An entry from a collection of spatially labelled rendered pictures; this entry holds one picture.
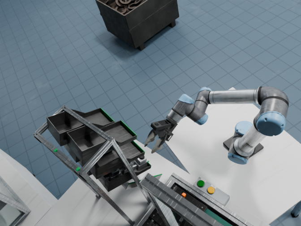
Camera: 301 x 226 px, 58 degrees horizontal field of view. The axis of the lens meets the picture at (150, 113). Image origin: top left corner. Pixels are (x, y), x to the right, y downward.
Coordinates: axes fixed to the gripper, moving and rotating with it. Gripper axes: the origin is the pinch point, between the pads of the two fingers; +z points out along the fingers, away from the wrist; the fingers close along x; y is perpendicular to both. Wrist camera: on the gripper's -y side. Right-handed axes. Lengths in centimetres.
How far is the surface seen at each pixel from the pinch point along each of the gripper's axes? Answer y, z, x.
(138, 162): -1.1, 9.7, -1.1
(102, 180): -17.1, 24.5, 0.6
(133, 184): 1.9, 21.3, -4.7
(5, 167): 4, 92, 97
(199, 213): -71, -15, -60
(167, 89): 158, -35, 121
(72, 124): -36.9, 8.6, 20.3
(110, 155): -19.4, 11.4, 3.8
